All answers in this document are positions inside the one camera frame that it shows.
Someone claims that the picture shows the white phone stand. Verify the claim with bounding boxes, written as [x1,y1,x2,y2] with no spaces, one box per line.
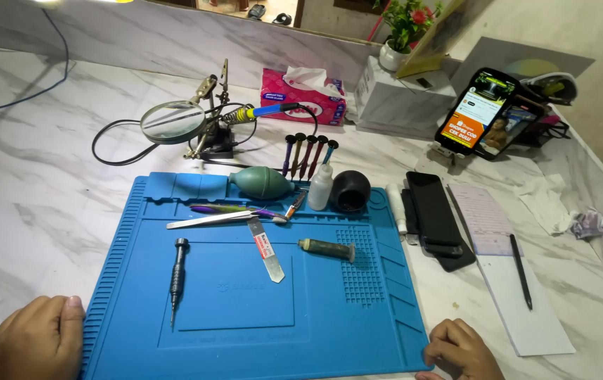
[415,141,466,176]

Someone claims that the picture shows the green rubber air blower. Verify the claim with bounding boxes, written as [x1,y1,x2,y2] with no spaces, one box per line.
[228,166,302,201]

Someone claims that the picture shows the olive precision screwdriver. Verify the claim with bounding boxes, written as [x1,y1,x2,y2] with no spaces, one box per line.
[290,132,307,180]

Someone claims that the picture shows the blue and yellow soldering iron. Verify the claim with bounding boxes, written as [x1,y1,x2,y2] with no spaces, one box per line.
[220,102,300,126]

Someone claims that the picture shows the yellow framed board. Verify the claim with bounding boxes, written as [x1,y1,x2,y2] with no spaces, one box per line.
[396,0,469,80]

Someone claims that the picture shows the person's left hand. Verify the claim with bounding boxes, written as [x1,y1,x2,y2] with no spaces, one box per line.
[0,295,86,380]

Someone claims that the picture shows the pink tissue box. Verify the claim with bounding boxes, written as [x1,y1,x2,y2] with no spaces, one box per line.
[259,66,348,127]

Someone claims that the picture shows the black smartphone with dark screen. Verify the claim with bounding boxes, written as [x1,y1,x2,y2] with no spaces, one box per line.
[405,171,465,259]

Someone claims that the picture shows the silver tweezers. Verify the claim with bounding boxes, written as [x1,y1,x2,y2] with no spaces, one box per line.
[166,210,260,231]

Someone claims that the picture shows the black phone back cover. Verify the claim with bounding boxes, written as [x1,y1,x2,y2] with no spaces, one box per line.
[401,187,477,273]

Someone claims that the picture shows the black smartphone with lit screen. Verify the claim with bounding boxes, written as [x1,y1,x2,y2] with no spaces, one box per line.
[434,67,519,157]

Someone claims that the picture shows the black round cup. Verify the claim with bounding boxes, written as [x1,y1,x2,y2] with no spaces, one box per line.
[329,170,372,214]

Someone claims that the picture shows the person's right hand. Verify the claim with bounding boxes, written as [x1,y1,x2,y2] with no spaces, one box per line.
[415,318,506,380]

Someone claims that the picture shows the crumpled purple paper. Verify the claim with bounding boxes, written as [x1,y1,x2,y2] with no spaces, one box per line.
[570,207,603,240]

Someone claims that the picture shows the iridescent purple brush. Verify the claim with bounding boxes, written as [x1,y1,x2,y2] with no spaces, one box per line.
[190,203,289,226]

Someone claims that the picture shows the metal spudger with red label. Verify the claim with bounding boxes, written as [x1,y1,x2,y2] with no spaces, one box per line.
[246,216,286,284]

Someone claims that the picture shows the red precision screwdriver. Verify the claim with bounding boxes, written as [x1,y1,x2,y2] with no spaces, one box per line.
[299,134,318,181]
[308,135,329,180]

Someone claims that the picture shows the grey board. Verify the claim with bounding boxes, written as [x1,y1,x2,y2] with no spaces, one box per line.
[448,35,596,97]

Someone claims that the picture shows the crumpled white tissue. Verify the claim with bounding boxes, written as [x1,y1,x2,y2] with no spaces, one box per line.
[514,173,579,236]

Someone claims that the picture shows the helping-hand stand with magnifying glass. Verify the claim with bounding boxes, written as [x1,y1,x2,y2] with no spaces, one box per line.
[139,58,237,161]

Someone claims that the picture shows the white and pink notepad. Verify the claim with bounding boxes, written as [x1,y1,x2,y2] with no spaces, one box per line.
[447,183,577,357]

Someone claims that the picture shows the small orange-handled tool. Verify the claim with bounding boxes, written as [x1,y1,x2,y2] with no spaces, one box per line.
[284,190,308,220]

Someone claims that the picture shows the dark grey precision screwdriver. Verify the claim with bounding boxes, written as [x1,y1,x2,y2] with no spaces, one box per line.
[169,237,191,328]

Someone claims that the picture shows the blue precision screwdriver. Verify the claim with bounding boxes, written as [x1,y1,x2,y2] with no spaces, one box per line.
[322,139,339,166]

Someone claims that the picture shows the black soldering iron cable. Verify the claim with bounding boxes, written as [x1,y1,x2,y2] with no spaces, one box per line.
[91,102,319,173]

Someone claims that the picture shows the purple precision screwdriver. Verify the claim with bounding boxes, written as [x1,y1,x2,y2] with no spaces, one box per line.
[281,134,297,177]

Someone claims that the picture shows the white tube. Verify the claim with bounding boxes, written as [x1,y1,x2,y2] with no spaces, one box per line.
[385,183,409,235]

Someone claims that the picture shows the black pen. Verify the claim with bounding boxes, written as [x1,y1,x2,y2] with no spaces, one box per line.
[509,233,534,311]

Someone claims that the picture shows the green flux syringe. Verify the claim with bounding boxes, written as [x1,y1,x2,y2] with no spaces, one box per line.
[297,237,357,264]

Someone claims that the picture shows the blue silicone repair mat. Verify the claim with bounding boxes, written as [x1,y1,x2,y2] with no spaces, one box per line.
[80,171,434,380]

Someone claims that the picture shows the white pot with flower plant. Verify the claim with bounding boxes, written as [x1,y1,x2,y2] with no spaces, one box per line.
[373,0,445,72]

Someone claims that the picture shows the white cardboard box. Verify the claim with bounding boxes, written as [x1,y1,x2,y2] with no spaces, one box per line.
[353,55,458,139]

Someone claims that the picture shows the blue cable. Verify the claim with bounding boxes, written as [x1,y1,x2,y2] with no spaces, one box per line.
[0,7,70,118]

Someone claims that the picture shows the white plastic dropper bottle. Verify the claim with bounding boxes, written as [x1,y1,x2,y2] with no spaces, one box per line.
[308,163,335,212]

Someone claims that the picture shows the white and yellow device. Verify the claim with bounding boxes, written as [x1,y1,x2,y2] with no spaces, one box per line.
[520,72,579,107]

